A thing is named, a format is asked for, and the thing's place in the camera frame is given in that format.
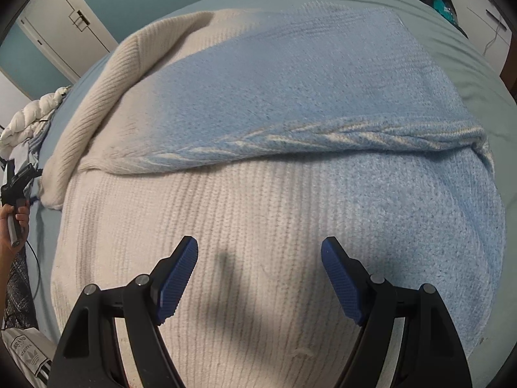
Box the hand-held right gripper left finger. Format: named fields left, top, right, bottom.
left=50, top=235, right=199, bottom=388

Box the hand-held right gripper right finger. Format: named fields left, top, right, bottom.
left=321, top=236, right=473, bottom=388

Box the white and blue knit sweater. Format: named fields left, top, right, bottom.
left=40, top=0, right=507, bottom=388

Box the person's left forearm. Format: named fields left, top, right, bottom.
left=0, top=242, right=17, bottom=324

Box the person's left hand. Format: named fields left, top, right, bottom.
left=0, top=203, right=31, bottom=253

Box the white braided blanket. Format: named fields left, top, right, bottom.
left=0, top=85, right=74, bottom=159

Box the grey patterned cloth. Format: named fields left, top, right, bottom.
left=3, top=251, right=40, bottom=332

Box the white door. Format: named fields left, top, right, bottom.
left=18, top=0, right=121, bottom=84

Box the white printed cloth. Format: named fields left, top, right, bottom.
left=0, top=325, right=56, bottom=385

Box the black and teal bag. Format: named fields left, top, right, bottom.
left=407, top=0, right=470, bottom=40

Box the white cabinet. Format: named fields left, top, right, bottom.
left=394, top=0, right=514, bottom=78

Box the black cable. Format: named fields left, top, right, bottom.
left=23, top=240, right=42, bottom=302

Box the brown wooden door frame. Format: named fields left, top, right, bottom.
left=500, top=46, right=517, bottom=92

